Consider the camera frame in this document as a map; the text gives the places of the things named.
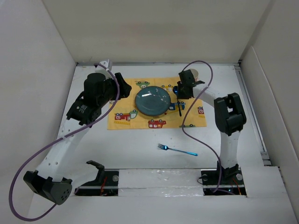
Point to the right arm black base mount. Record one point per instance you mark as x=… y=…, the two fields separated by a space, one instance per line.
x=233 y=185

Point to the blue metal spoon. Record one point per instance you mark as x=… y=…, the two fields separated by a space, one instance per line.
x=175 y=90

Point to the yellow cartoon vehicle placemat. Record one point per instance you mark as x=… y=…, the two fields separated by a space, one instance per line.
x=125 y=114

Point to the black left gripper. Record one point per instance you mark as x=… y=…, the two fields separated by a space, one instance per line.
x=124 y=88

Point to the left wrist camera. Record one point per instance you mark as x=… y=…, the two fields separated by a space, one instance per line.
x=103 y=65

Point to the pink cup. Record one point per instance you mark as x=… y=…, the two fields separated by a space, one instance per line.
x=195 y=74

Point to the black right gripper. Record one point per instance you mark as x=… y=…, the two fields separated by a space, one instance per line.
x=180 y=95

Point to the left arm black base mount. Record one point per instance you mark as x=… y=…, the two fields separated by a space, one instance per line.
x=104 y=184

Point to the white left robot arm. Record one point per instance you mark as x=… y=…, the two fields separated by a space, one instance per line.
x=49 y=180

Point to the dark teal round plate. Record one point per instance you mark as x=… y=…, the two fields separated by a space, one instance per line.
x=152 y=101

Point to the blue metal fork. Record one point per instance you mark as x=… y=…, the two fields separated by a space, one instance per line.
x=164 y=147

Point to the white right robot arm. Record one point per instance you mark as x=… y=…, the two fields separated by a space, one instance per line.
x=229 y=118

